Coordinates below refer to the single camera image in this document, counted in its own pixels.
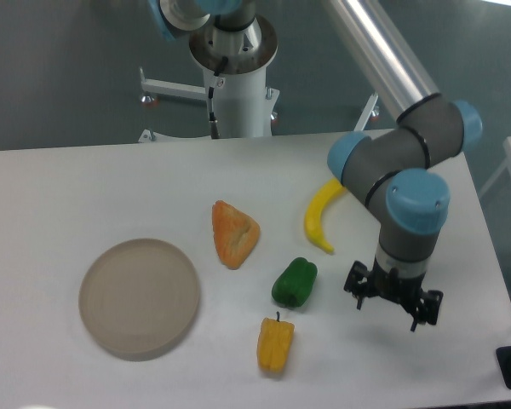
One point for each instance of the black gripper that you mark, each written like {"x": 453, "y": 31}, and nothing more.
{"x": 390, "y": 285}

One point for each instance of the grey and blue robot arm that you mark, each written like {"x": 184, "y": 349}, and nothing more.
{"x": 389, "y": 175}

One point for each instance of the green bell pepper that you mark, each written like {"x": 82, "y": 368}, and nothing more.
{"x": 294, "y": 286}

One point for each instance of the yellow bell pepper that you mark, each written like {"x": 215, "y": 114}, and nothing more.
{"x": 273, "y": 346}

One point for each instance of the yellow banana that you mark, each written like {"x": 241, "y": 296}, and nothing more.
{"x": 312, "y": 221}

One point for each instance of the orange triangular bread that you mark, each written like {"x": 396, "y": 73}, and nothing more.
{"x": 235, "y": 233}

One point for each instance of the beige round plate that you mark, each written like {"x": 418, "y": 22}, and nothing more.
{"x": 139, "y": 299}

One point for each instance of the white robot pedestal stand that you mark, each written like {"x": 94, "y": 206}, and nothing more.
{"x": 233, "y": 55}

